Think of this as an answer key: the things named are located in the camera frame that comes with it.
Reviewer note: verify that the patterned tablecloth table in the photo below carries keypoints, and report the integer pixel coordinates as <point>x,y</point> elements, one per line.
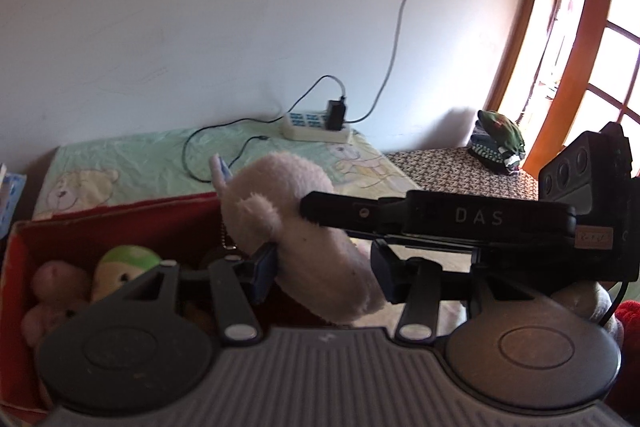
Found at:
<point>454,170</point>

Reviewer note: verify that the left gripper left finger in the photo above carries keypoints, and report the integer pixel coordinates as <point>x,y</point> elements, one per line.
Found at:
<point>238,286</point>

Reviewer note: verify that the yellow tiger plush toy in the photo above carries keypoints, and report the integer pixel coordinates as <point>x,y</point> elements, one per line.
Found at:
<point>628,315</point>

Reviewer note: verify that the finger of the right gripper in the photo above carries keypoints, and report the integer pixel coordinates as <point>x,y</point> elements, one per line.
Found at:
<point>376,217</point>

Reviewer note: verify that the black charger adapter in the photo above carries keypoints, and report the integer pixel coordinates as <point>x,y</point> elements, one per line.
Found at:
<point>335,114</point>

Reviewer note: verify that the wooden window frame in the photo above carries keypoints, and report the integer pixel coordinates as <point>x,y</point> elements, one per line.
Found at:
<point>571,66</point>

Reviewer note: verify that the blue checkered cloth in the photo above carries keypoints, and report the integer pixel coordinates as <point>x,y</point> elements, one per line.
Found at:
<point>12,186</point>

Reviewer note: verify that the green bean plush toy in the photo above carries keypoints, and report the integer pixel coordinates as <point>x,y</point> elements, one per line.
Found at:
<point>119,266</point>

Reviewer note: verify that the green cartoon bed sheet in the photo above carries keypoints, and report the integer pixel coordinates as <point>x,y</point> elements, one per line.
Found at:
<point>141,167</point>

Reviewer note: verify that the pink teddy bear plush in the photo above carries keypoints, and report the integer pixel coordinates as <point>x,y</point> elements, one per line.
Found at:
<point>62,290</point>

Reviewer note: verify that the white power strip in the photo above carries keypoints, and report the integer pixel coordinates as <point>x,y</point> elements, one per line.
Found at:
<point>311,127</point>

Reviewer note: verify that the red cardboard box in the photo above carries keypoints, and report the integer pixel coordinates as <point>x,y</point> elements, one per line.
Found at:
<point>187,229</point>

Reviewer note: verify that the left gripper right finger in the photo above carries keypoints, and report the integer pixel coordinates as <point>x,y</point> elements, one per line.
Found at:
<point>415,283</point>

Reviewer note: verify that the white fluffy plush toy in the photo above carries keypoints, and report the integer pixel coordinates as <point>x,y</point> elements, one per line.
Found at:
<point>320,268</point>

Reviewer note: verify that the folded green clothes pile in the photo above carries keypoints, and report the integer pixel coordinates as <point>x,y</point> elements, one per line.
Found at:
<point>497,143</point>

